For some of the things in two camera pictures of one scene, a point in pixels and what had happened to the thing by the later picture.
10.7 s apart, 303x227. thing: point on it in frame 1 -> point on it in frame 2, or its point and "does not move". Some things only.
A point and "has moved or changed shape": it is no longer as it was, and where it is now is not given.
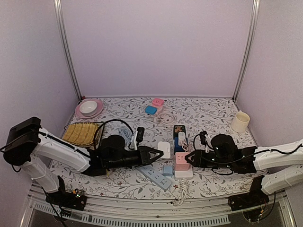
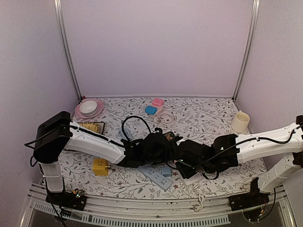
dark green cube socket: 177,128 -> 169,136
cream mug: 240,122 does not move
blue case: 150,109 does not move
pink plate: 99,108 does not move
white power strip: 183,173 has moved or changed shape
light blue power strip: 155,175 does not move
